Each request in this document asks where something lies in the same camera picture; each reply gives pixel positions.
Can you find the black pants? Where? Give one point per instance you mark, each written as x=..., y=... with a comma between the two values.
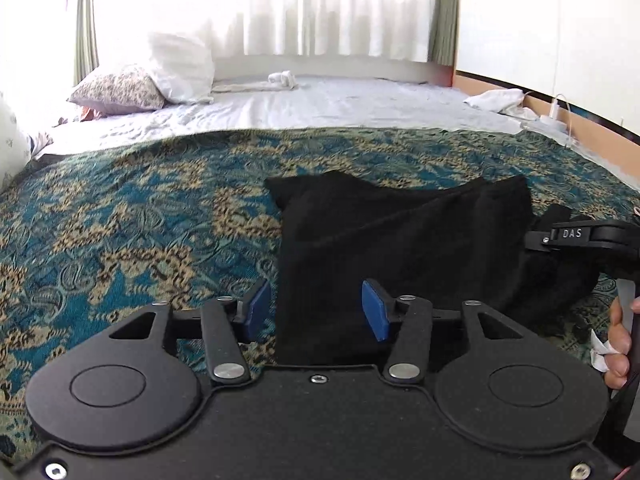
x=400, y=240

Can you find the white dotted pillow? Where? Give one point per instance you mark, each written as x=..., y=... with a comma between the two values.
x=10, y=145

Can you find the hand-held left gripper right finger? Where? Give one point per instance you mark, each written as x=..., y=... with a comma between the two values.
x=375, y=310

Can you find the person's right hand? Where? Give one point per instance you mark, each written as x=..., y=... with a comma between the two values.
x=620, y=350

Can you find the white bed sheet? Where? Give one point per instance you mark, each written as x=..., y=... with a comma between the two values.
x=325, y=105

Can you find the green curtain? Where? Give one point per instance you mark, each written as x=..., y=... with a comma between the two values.
x=446, y=10
x=85, y=35

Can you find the white paper scrap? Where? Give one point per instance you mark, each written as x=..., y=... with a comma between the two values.
x=600, y=355

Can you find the rolled white towel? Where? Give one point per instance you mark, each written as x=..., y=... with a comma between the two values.
x=282, y=80

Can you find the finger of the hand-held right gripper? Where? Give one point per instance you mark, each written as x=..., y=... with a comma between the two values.
x=537, y=240

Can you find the purple floral pillow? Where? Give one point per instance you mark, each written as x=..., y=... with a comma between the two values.
x=115, y=90

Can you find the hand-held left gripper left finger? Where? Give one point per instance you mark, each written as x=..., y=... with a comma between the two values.
x=257, y=306

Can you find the crumpled white cloth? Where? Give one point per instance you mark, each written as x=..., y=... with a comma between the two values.
x=495, y=100

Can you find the white sheer curtain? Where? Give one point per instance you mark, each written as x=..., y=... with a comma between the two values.
x=300, y=5

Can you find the plain white pillow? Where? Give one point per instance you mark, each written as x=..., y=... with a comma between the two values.
x=182, y=67

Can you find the teal paisley patterned blanket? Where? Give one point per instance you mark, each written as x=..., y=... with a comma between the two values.
x=125, y=210

